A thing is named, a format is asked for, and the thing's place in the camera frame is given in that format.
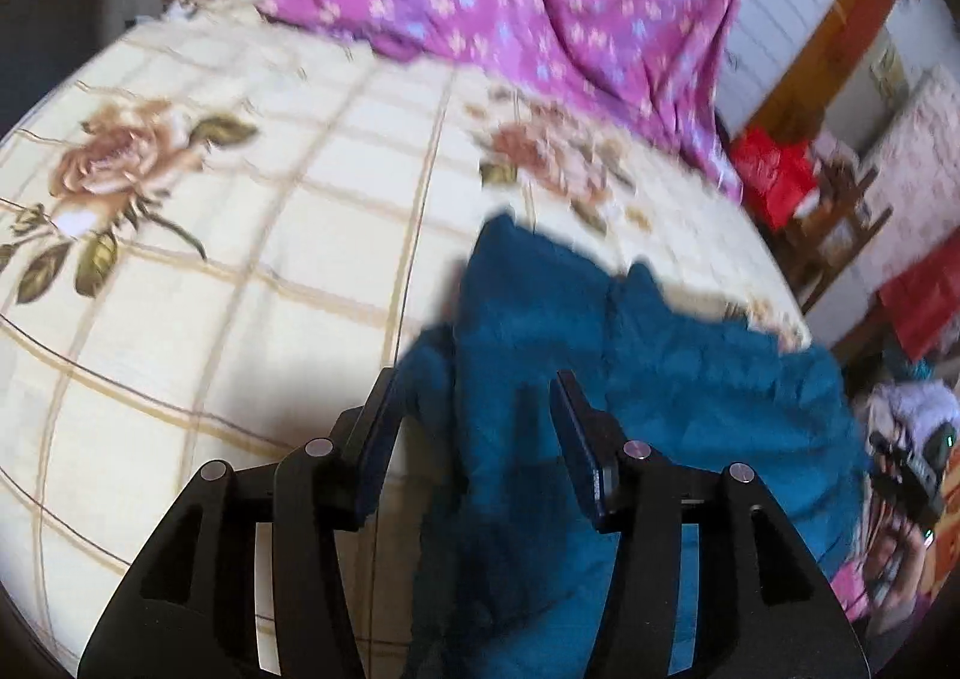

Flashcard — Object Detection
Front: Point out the red shopping bag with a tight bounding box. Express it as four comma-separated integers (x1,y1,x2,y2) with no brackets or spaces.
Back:
729,128,822,230

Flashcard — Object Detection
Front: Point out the pink floral sheet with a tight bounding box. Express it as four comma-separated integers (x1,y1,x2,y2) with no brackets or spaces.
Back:
255,0,777,204

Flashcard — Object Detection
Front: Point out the teal puffer jacket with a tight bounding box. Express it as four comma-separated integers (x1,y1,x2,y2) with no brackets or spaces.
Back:
394,210,871,679

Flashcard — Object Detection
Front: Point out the pale purple cloth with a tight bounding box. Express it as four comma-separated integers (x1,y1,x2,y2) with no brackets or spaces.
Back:
866,379,960,444

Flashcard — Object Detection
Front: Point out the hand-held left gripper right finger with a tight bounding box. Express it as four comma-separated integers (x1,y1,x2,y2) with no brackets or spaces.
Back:
550,370,872,679

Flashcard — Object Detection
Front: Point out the pink printed cloth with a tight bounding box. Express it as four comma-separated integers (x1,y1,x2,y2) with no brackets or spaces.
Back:
829,563,875,620

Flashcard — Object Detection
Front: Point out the pale floral curtain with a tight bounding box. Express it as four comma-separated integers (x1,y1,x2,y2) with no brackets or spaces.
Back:
874,68,960,283

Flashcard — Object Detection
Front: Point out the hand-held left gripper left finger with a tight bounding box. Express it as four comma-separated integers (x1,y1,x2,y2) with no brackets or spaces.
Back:
77,368,407,679

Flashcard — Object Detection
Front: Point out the rose print checked bed sheet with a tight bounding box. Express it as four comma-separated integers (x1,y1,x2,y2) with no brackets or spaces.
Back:
0,0,815,679

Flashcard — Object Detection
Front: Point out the wooden chair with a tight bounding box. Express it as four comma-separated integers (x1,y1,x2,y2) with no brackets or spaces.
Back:
780,165,893,316

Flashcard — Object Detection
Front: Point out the red cloth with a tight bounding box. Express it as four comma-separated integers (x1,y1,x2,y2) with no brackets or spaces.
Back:
877,248,960,361

